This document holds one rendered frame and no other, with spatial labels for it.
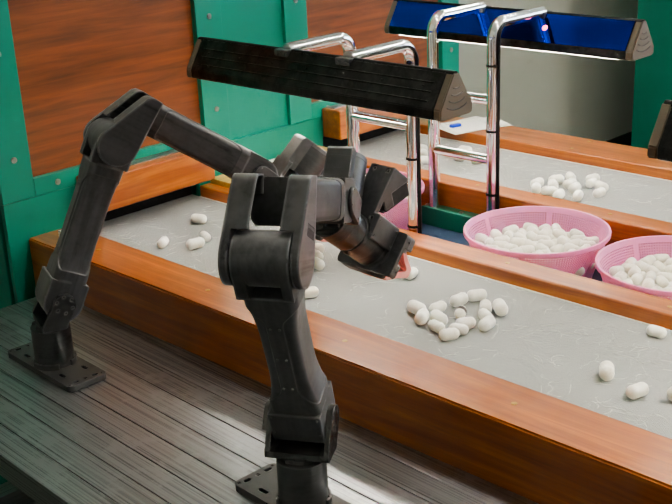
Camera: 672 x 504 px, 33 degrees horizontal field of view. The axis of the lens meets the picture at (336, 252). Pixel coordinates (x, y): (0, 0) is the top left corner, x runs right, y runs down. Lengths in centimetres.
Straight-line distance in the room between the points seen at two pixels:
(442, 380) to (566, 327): 30
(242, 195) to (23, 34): 102
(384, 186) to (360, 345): 24
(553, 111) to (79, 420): 342
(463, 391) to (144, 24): 114
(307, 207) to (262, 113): 136
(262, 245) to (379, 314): 63
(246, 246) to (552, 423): 47
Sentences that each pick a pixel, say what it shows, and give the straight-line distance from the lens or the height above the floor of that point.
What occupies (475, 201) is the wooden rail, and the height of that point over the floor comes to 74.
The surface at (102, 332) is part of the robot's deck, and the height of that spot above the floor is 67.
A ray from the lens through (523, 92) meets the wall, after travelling 464.
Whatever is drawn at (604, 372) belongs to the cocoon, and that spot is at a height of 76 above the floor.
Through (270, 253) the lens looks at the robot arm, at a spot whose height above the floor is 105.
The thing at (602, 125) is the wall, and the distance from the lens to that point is 516.
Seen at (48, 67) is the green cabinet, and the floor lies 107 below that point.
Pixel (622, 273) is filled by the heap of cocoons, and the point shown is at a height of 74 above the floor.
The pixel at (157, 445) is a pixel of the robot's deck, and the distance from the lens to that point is 161.
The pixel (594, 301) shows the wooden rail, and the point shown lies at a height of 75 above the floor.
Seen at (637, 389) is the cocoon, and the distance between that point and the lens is 154.
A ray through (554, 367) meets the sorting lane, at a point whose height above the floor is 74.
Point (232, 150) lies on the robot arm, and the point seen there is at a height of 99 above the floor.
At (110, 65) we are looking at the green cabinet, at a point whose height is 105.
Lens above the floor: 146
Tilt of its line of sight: 20 degrees down
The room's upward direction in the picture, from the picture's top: 3 degrees counter-clockwise
